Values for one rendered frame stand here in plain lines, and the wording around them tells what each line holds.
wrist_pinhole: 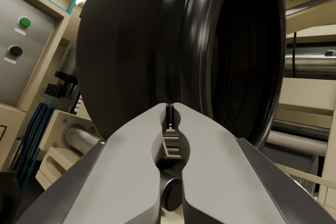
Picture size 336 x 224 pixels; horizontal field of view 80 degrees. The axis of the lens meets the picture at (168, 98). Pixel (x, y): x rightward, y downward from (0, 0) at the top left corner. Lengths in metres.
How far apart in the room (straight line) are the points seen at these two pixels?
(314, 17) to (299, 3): 0.07
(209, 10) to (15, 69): 0.69
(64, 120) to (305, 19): 0.87
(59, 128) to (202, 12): 0.42
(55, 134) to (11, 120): 0.27
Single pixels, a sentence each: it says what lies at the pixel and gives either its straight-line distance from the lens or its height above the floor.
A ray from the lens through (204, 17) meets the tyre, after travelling 0.29.
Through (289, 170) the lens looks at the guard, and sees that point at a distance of 0.73.
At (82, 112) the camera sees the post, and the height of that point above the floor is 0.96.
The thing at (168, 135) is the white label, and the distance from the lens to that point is 0.28.
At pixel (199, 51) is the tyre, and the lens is 0.28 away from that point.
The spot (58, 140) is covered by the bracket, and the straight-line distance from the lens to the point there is 0.57.
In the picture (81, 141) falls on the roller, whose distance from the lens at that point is 0.49.
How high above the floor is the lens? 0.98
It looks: 10 degrees up
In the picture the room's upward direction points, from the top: 19 degrees clockwise
